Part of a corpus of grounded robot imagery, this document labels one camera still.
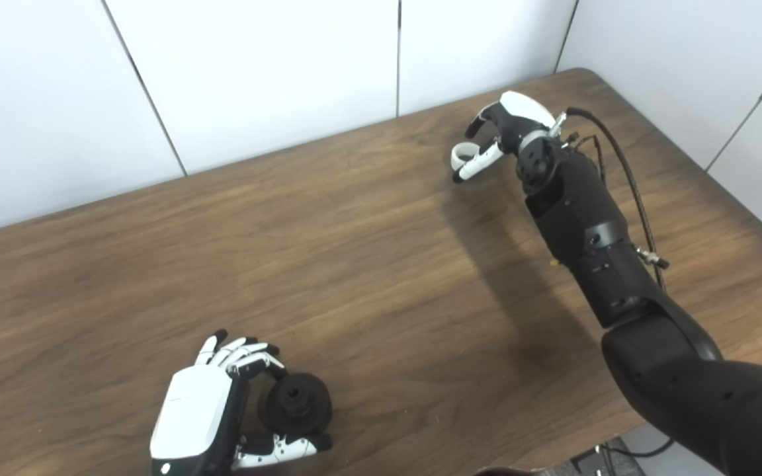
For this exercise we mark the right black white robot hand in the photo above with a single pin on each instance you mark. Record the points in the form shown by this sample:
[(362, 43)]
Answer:
[(520, 112)]

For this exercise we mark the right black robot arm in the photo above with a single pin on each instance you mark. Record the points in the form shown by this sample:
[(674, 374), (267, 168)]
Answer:
[(592, 231)]

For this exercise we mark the round black plastic part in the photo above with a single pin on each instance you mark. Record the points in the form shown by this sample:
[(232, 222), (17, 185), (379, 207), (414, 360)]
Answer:
[(295, 403)]

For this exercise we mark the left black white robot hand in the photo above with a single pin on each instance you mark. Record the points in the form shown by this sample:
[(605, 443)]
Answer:
[(192, 416)]

